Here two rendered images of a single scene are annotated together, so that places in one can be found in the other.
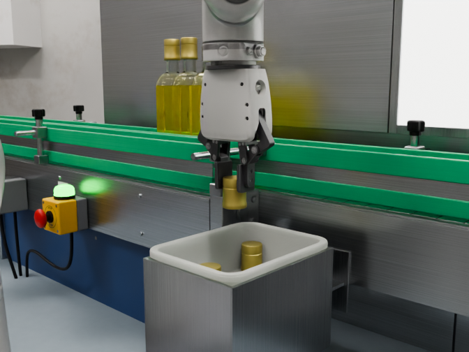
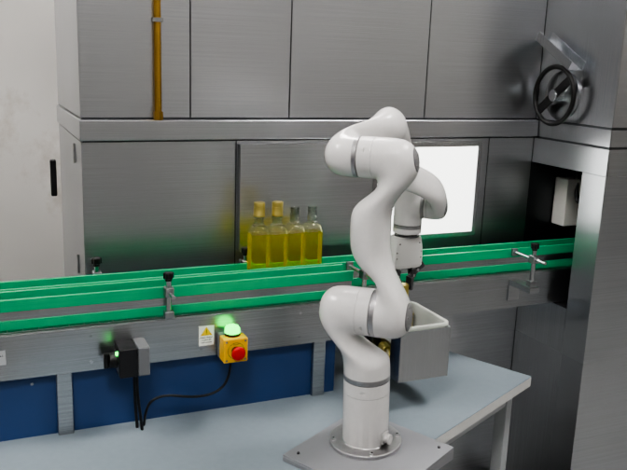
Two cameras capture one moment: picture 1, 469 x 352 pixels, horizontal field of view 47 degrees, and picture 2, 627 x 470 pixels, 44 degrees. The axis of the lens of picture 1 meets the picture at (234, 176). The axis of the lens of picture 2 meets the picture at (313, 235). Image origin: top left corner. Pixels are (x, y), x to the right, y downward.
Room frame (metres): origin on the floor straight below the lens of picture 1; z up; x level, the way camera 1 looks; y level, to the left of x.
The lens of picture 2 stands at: (0.13, 2.16, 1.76)
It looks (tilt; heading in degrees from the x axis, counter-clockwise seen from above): 13 degrees down; 293
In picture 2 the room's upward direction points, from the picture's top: 2 degrees clockwise
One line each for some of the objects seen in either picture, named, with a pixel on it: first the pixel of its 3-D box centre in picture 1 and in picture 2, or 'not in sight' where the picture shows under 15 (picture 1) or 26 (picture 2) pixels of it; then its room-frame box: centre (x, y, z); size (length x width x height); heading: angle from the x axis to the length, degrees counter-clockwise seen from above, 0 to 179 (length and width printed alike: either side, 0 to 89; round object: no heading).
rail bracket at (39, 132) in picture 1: (30, 137); (170, 297); (1.27, 0.48, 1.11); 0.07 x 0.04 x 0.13; 137
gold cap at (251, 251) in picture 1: (251, 256); not in sight; (0.84, -0.03, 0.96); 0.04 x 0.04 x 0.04
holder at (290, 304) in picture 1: (252, 298); (400, 338); (0.76, -0.03, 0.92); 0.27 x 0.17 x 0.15; 137
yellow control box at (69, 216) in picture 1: (64, 214); (232, 347); (1.14, 0.37, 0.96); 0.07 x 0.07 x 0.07; 47
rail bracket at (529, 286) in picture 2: not in sight; (527, 273); (0.46, -0.46, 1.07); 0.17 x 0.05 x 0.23; 137
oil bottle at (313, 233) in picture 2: not in sight; (310, 255); (1.06, 0.01, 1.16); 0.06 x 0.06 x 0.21; 48
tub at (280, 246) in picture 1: (241, 272); (406, 326); (0.74, -0.01, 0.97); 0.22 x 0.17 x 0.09; 137
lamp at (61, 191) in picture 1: (64, 191); (232, 329); (1.14, 0.37, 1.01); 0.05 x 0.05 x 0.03
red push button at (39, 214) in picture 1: (45, 217); (237, 352); (1.10, 0.40, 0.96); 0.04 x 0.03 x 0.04; 47
